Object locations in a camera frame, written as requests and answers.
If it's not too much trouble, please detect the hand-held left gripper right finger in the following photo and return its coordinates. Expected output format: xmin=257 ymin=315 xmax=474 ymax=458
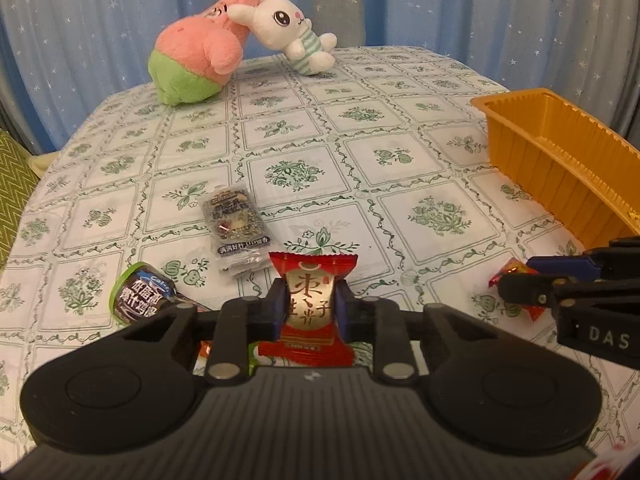
xmin=334 ymin=280 xmax=506 ymax=385

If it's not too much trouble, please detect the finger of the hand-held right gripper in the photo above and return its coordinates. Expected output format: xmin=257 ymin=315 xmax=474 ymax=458
xmin=497 ymin=269 xmax=576 ymax=313
xmin=526 ymin=237 xmax=640 ymax=285

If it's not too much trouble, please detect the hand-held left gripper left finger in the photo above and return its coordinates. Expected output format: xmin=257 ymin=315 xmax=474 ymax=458
xmin=122 ymin=277 xmax=287 ymax=386

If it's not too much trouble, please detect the small red orange snack packet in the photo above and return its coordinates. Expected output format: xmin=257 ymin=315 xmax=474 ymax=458
xmin=489 ymin=257 xmax=548 ymax=322

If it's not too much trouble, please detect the red snack packet beige centre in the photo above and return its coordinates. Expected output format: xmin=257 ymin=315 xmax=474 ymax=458
xmin=250 ymin=252 xmax=360 ymax=368

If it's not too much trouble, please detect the orange plastic tray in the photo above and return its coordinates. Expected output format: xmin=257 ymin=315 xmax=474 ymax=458
xmin=470 ymin=87 xmax=640 ymax=251

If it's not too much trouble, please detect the brown-red snack packet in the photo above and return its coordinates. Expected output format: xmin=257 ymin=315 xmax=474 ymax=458
xmin=192 ymin=340 xmax=216 ymax=376

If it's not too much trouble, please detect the dark grey snack packet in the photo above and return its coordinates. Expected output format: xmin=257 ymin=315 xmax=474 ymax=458
xmin=199 ymin=186 xmax=271 ymax=276

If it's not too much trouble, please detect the red white object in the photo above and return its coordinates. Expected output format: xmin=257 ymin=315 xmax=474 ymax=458
xmin=570 ymin=442 xmax=633 ymax=480

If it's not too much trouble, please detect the green-rimmed dark snack packet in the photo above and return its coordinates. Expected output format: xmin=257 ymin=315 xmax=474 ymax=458
xmin=109 ymin=262 xmax=211 ymax=328

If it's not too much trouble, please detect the green floral tablecloth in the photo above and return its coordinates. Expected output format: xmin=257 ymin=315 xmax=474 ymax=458
xmin=0 ymin=46 xmax=640 ymax=461

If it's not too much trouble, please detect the pink star plush toy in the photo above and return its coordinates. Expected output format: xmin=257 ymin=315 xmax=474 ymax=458
xmin=147 ymin=0 xmax=261 ymax=107

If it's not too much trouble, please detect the light green sofa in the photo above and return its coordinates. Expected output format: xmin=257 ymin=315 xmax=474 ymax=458
xmin=27 ymin=152 xmax=61 ymax=178

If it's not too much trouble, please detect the blue star-print curtain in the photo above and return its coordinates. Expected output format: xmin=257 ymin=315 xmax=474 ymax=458
xmin=0 ymin=0 xmax=640 ymax=156

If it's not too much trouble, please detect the white bunny plush toy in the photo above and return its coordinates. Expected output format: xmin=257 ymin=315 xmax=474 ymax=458
xmin=227 ymin=0 xmax=338 ymax=77

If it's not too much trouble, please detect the green zigzag pillow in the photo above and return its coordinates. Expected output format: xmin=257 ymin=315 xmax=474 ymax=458
xmin=0 ymin=129 xmax=42 ymax=266

